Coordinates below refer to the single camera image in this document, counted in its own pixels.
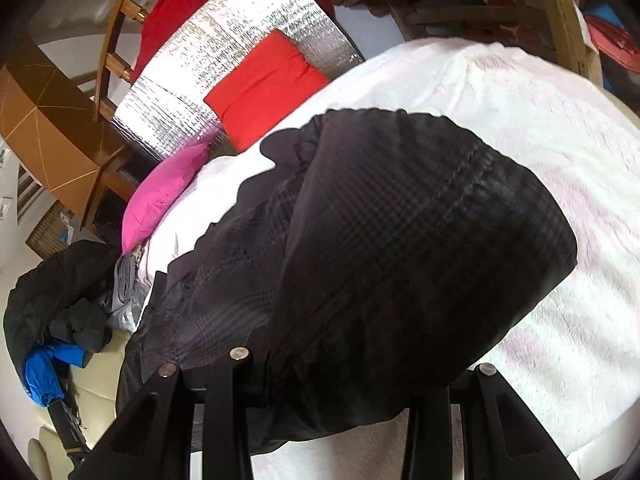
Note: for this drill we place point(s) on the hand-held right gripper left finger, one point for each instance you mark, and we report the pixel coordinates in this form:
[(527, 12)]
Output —
[(225, 410)]

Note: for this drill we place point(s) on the cream leather sofa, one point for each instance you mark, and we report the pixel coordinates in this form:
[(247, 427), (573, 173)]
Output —
[(100, 375)]

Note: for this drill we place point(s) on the red pillow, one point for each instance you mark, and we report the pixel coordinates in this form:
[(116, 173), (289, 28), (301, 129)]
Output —
[(265, 90)]

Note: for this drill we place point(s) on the red cloth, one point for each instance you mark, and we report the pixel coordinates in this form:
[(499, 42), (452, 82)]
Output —
[(190, 5)]

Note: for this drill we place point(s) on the pink pillow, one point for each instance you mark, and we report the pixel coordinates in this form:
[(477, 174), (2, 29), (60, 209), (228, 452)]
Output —
[(160, 195)]

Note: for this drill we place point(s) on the black plaid jacket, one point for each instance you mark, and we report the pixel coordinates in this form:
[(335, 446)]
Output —
[(400, 235)]

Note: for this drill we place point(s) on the grey garment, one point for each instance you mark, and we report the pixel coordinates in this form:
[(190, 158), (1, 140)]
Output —
[(125, 290)]

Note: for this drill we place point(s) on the silver foil mat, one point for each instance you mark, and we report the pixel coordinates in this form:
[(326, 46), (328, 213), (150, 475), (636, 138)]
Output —
[(250, 20)]

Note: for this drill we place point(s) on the blue garment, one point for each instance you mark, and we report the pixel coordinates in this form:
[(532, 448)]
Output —
[(45, 370)]

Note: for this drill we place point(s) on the brown wicker basket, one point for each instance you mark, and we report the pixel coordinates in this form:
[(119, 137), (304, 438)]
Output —
[(47, 230)]

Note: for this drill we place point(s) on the red bag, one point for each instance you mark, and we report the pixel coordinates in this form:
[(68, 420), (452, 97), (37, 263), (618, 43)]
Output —
[(612, 40)]

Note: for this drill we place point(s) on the wooden furniture frame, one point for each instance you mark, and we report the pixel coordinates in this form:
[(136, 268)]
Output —
[(560, 20)]

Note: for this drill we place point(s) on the white fleece blanket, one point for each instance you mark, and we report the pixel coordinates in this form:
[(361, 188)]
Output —
[(500, 110)]

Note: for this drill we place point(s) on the brown wooden table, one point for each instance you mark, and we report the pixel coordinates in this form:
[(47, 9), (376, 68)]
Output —
[(50, 135)]

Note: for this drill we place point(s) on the pile of black clothes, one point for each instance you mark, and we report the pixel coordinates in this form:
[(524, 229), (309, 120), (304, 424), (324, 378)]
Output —
[(50, 290)]

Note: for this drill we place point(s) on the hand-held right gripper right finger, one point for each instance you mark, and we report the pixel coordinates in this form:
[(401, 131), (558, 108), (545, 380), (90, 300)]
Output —
[(425, 435)]

